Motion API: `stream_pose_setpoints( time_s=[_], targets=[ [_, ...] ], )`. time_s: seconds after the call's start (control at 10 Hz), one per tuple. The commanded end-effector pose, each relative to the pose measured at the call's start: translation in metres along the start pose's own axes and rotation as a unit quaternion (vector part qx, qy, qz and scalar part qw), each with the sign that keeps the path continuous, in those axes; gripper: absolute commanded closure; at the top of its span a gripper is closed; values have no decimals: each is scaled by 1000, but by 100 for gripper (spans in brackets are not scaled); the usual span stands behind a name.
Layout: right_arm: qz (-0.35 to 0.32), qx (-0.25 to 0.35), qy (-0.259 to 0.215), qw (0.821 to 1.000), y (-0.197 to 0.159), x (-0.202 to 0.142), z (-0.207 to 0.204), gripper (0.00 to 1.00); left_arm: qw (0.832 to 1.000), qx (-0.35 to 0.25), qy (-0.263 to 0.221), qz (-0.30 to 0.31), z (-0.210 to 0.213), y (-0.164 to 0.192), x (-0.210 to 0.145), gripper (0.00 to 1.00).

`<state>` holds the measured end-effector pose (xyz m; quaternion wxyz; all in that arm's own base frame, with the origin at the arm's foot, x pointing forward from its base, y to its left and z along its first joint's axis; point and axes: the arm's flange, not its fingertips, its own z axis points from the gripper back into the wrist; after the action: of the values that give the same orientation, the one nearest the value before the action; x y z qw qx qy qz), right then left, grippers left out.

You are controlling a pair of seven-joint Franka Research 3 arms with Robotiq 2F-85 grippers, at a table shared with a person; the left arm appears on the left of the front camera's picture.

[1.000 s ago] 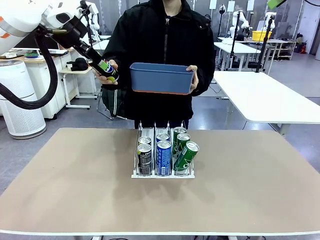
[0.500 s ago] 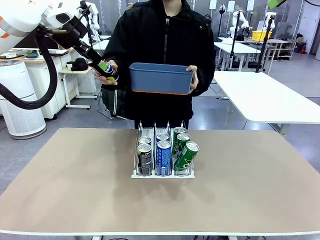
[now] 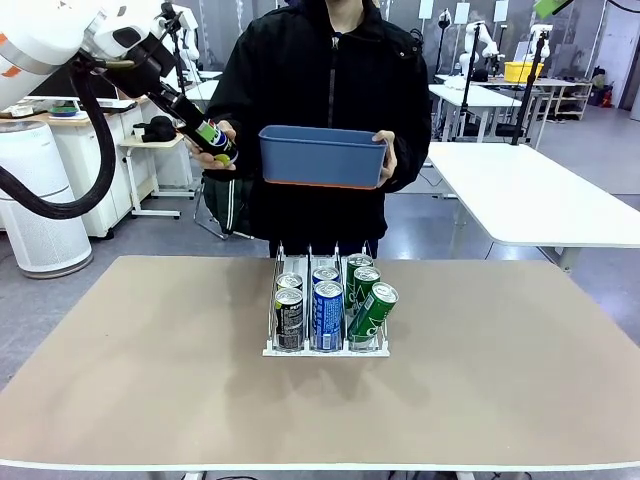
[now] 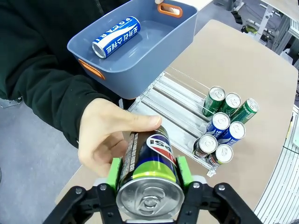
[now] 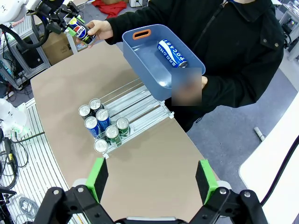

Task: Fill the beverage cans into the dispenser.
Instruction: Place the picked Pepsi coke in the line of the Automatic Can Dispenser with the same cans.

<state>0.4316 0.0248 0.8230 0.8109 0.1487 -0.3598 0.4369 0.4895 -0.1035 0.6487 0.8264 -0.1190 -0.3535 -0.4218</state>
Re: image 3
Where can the black tripod pole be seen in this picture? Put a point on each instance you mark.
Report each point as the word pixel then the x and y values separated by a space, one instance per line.
pixel 528 90

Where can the person's right hand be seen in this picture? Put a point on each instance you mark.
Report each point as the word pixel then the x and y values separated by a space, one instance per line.
pixel 215 164

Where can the white cup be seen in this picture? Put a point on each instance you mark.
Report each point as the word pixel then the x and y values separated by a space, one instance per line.
pixel 138 131

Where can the red fire extinguisher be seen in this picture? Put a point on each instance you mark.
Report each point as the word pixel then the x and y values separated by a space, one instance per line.
pixel 606 95

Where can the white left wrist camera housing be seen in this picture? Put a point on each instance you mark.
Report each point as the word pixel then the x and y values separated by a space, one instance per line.
pixel 120 37

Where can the person's left hand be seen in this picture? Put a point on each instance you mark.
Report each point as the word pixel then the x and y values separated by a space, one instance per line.
pixel 391 155

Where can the green bowl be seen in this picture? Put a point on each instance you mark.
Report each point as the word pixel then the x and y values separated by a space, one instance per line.
pixel 65 110

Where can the white cabinet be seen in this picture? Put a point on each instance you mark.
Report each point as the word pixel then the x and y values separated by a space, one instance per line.
pixel 130 165

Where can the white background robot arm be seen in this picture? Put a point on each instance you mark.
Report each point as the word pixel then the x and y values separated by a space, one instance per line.
pixel 184 30
pixel 541 42
pixel 472 45

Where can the person in black jacket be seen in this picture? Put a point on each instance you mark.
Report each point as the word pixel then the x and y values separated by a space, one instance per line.
pixel 325 90

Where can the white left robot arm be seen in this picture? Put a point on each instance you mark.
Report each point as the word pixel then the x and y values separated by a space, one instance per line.
pixel 40 35

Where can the yellow plastic bin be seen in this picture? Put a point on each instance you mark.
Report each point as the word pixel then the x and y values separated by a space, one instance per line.
pixel 520 71

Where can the white cylindrical air purifier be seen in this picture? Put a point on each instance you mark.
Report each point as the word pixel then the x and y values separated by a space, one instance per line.
pixel 35 220

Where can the green soda can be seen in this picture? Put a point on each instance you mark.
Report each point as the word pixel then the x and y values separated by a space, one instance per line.
pixel 366 282
pixel 372 312
pixel 359 261

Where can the blue soda can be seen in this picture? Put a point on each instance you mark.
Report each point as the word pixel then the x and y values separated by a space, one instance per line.
pixel 327 315
pixel 325 274

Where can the black computer monitor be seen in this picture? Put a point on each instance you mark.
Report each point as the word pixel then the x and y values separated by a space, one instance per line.
pixel 55 91

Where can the large white table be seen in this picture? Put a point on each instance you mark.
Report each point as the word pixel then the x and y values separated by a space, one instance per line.
pixel 525 195

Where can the person's left forearm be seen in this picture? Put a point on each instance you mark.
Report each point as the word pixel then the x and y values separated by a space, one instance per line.
pixel 412 150

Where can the person's right forearm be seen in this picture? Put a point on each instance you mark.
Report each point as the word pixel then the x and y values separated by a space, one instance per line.
pixel 222 107

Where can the white background table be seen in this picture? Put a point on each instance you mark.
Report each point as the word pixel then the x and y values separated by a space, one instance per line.
pixel 470 96

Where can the small white rolling table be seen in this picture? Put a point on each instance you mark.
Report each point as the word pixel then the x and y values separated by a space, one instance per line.
pixel 150 142

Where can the black bag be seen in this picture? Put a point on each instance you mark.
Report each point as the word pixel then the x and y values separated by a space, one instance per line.
pixel 159 129

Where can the black keyboard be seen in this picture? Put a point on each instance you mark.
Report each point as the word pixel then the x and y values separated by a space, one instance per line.
pixel 120 105

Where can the black floor stand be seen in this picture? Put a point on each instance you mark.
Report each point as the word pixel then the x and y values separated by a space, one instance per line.
pixel 442 40

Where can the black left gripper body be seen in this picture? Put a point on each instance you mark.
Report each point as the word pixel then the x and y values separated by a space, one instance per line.
pixel 145 65

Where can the blue plastic bin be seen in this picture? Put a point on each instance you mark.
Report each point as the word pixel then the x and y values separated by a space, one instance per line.
pixel 320 160

